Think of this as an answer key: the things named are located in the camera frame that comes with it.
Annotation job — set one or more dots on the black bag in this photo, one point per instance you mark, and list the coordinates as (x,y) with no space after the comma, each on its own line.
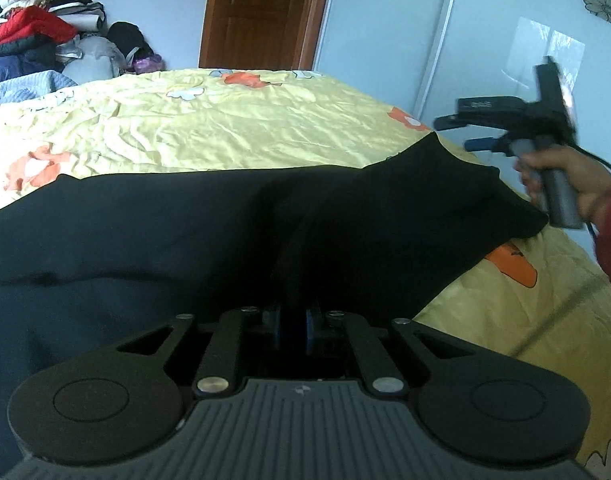
(128,37)

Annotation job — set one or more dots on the yellow carrot print bed sheet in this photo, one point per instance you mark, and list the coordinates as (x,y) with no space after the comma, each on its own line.
(235,125)

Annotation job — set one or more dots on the person's right hand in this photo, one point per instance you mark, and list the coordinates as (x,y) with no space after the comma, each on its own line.
(588,170)

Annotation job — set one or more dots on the purple bag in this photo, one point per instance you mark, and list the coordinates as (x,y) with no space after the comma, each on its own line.
(148,63)

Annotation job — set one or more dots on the pile of folded clothes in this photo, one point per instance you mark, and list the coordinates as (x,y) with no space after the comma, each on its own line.
(30,20)

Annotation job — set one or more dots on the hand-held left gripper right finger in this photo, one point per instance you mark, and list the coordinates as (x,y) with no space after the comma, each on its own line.
(309,332)

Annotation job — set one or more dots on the white flower print wardrobe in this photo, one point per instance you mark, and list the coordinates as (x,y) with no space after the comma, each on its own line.
(385,35)

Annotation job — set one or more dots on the black pants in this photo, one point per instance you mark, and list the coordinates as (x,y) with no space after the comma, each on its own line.
(135,240)

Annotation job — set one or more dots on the light blue quilt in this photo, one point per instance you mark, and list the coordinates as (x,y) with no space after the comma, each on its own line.
(25,87)

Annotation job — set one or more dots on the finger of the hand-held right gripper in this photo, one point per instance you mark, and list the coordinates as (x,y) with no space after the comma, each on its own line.
(480,144)
(450,122)

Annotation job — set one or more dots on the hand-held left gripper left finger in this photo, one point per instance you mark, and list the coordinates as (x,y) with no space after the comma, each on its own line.
(273,329)

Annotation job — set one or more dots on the grey cloth bundle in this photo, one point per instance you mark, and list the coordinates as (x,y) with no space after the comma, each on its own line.
(92,55)

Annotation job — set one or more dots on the brown wooden door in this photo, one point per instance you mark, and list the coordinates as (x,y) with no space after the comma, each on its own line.
(255,15)

